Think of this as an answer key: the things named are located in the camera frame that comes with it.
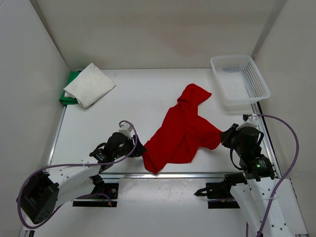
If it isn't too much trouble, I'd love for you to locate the white t shirt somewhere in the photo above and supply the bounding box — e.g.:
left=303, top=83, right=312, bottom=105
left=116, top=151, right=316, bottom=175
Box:
left=63, top=63, right=116, bottom=108

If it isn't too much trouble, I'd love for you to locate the green t shirt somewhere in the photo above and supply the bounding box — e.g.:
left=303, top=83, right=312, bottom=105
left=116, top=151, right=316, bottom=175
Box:
left=59, top=71, right=80, bottom=106

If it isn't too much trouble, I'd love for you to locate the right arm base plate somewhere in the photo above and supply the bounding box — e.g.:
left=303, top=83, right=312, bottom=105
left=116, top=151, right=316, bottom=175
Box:
left=206, top=183, right=239, bottom=209

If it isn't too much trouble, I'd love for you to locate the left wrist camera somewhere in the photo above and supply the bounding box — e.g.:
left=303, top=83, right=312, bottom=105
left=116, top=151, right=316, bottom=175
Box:
left=118, top=122, right=133, bottom=138

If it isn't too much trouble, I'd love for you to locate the red cloth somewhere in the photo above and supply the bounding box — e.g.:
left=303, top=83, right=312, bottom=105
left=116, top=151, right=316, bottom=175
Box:
left=143, top=83, right=221, bottom=174

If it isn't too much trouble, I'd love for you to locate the aluminium front rail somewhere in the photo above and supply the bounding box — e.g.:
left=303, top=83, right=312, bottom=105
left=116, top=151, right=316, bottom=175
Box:
left=101, top=172, right=228, bottom=180

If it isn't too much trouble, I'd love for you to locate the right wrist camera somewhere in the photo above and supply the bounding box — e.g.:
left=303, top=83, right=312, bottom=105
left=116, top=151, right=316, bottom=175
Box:
left=242, top=114, right=259, bottom=128

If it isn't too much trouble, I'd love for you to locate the aluminium left rail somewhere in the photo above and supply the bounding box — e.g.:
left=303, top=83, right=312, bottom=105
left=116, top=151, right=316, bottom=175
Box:
left=46, top=106, right=67, bottom=166

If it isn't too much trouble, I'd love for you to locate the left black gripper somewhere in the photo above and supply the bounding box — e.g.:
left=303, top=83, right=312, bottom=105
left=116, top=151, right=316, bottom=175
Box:
left=113, top=135, right=147, bottom=159

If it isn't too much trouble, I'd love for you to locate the white plastic basket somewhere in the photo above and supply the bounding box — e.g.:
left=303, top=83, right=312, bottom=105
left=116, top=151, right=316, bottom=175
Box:
left=210, top=54, right=271, bottom=108

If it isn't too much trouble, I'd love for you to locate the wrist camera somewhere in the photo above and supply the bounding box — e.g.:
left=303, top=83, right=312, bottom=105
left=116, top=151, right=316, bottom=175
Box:
left=242, top=114, right=259, bottom=128
left=118, top=122, right=133, bottom=138

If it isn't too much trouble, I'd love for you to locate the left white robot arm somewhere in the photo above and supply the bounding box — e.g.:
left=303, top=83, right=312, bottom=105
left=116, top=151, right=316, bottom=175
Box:
left=17, top=132, right=147, bottom=224

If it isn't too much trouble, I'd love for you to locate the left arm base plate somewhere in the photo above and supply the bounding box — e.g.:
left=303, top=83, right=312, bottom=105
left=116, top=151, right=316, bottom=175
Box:
left=73, top=180, right=119, bottom=208

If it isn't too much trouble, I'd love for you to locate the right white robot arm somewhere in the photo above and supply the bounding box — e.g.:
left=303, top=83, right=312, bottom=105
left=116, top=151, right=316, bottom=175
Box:
left=194, top=124, right=294, bottom=237

